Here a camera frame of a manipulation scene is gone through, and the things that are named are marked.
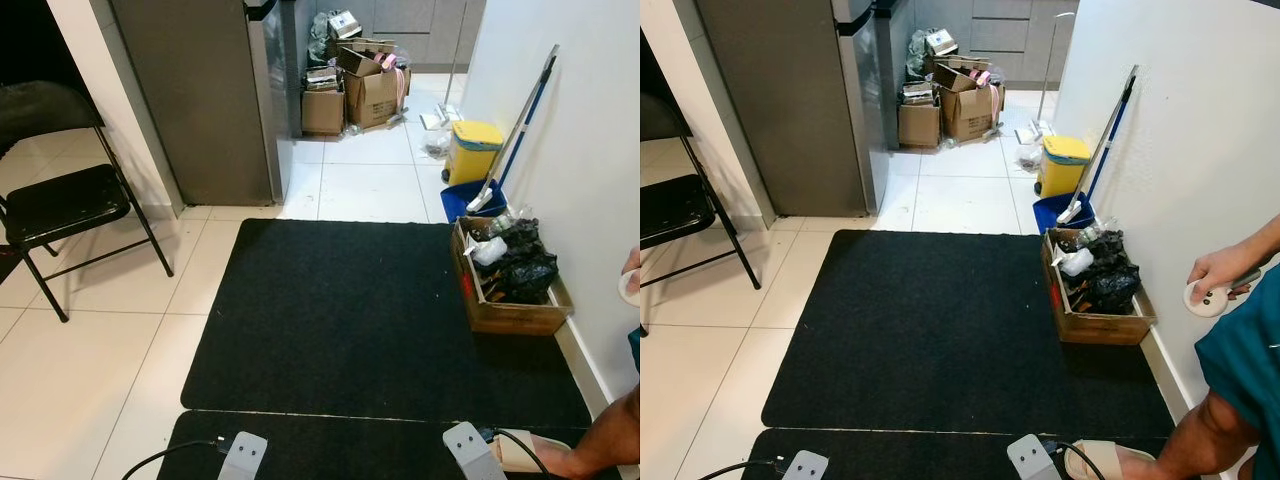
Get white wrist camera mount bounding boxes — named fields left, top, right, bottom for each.
left=443, top=421, right=506, bottom=480
left=217, top=432, right=269, bottom=480
left=1006, top=434, right=1063, bottom=480
left=781, top=450, right=830, bottom=480

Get blue dustpan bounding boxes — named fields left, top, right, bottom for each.
left=1032, top=192, right=1098, bottom=235
left=440, top=179, right=509, bottom=223

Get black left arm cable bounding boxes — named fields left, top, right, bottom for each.
left=122, top=437, right=233, bottom=480
left=697, top=457, right=791, bottom=480

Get grey green plastic bag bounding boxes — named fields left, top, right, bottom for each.
left=905, top=28, right=931, bottom=81
left=307, top=12, right=336, bottom=69

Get small closed cardboard box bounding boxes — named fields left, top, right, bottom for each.
left=897, top=100, right=942, bottom=150
left=301, top=88, right=347, bottom=137

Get large black floor mat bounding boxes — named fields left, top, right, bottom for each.
left=760, top=229, right=1176, bottom=439
left=180, top=218, right=593, bottom=431

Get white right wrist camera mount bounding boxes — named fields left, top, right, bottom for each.
left=1006, top=434, right=1063, bottom=480
left=443, top=421, right=506, bottom=480

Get grey refrigerator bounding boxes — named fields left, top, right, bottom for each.
left=695, top=0, right=891, bottom=218
left=108, top=0, right=293, bottom=208

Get beige sandal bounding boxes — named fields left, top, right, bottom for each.
left=1063, top=439, right=1151, bottom=480
left=492, top=429, right=576, bottom=476

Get black rubbish bag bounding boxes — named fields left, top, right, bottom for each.
left=493, top=220, right=560, bottom=305
left=1078, top=230, right=1143, bottom=315

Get large open cardboard box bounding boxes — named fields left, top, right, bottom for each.
left=932, top=55, right=1007, bottom=143
left=336, top=40, right=412, bottom=130

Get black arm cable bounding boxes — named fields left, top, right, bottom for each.
left=122, top=437, right=233, bottom=480
left=697, top=457, right=791, bottom=480
left=1040, top=440, right=1106, bottom=480
left=480, top=428, right=553, bottom=480

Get black folding chair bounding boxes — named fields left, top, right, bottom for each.
left=0, top=80, right=176, bottom=324
left=640, top=92, right=763, bottom=291

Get yellow bin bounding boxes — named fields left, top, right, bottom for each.
left=444, top=120, right=505, bottom=188
left=1036, top=135, right=1093, bottom=199

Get blue handled broom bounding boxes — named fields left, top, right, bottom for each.
left=1058, top=65, right=1141, bottom=226
left=466, top=44, right=561, bottom=215

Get cardboard box of rubbish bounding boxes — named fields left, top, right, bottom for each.
left=1040, top=227, right=1159, bottom=347
left=449, top=215, right=576, bottom=337

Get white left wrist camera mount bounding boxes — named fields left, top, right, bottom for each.
left=217, top=432, right=269, bottom=480
left=781, top=450, right=830, bottom=480

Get grey kitchen cabinets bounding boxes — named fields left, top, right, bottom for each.
left=290, top=0, right=488, bottom=76
left=885, top=0, right=1076, bottom=91

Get white mop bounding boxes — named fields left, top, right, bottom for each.
left=418, top=0, right=469, bottom=131
left=1014, top=12, right=1076, bottom=146

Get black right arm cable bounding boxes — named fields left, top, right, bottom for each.
left=480, top=428, right=553, bottom=480
left=1040, top=440, right=1106, bottom=480

